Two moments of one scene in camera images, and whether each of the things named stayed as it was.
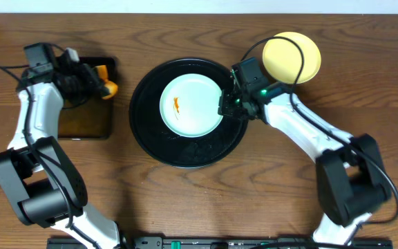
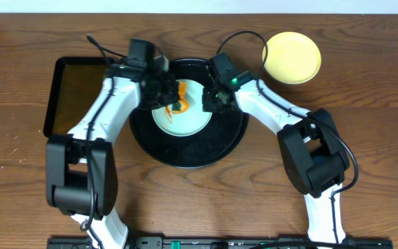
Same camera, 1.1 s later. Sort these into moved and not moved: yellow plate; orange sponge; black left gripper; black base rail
Moved: orange sponge; black left gripper
Not moved: yellow plate; black base rail
